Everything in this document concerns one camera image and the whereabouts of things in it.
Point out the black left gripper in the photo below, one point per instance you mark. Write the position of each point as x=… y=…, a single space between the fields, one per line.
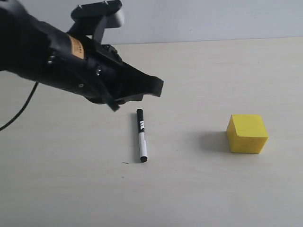
x=84 y=67

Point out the black and white whiteboard marker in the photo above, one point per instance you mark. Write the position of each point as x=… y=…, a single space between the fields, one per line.
x=141 y=136

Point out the yellow foam cube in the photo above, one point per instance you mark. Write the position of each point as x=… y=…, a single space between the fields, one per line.
x=246 y=133

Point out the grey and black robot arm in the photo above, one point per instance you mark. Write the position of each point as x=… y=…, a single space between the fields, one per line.
x=23 y=46

